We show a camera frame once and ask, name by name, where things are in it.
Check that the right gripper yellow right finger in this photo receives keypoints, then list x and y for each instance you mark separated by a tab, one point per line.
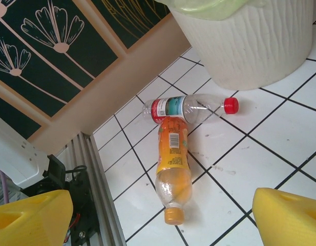
291	223

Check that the aluminium mounting rail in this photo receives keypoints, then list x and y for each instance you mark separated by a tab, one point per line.
106	184

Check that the red cap clear bottle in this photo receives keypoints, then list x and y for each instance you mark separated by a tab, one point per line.
198	107

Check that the large orange juice bottle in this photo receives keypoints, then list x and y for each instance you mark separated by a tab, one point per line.
173	153

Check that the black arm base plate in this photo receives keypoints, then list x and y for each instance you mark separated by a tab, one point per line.
81	194

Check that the white ribbed plastic bin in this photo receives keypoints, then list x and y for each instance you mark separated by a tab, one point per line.
250	51

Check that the white trash bin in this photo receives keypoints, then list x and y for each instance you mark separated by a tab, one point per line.
211	7

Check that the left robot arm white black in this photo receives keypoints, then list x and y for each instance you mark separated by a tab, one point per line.
14	159

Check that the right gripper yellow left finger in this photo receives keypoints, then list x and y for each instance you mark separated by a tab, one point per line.
27	223

